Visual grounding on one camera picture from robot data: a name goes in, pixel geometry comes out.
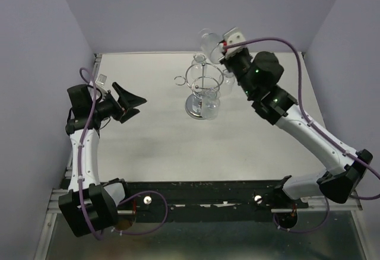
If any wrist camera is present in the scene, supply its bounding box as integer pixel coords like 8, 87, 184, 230
94, 74, 111, 95
223, 27, 246, 59

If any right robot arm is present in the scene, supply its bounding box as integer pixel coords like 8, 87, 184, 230
220, 47, 373, 208

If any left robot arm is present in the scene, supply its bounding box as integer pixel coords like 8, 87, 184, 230
58, 82, 146, 237

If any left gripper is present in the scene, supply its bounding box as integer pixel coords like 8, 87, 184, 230
91, 82, 146, 123

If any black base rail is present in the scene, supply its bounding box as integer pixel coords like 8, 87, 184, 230
118, 180, 308, 223

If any aluminium frame rail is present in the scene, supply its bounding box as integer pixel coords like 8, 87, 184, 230
32, 52, 103, 260

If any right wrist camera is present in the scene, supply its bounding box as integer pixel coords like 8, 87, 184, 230
223, 27, 246, 59

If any chrome wine glass rack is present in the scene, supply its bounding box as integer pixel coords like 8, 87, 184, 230
173, 62, 224, 120

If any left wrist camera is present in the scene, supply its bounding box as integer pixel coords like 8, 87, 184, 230
94, 74, 111, 95

